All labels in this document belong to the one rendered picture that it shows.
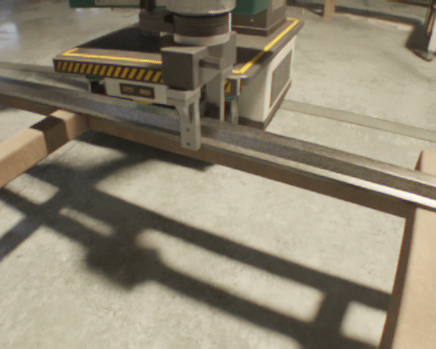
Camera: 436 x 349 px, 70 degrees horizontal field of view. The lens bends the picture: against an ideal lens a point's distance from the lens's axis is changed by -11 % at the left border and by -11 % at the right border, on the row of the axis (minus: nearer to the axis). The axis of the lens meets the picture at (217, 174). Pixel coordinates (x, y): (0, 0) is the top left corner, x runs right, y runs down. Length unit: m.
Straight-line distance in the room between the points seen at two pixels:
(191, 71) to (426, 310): 0.36
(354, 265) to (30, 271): 0.78
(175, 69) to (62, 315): 0.56
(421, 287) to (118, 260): 0.66
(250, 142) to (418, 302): 0.30
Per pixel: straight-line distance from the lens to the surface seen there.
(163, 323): 0.73
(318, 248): 0.87
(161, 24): 0.48
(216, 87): 0.54
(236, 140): 0.50
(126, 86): 1.10
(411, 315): 0.36
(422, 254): 0.41
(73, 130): 0.84
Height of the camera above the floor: 0.63
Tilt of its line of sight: 36 degrees down
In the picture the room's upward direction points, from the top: straight up
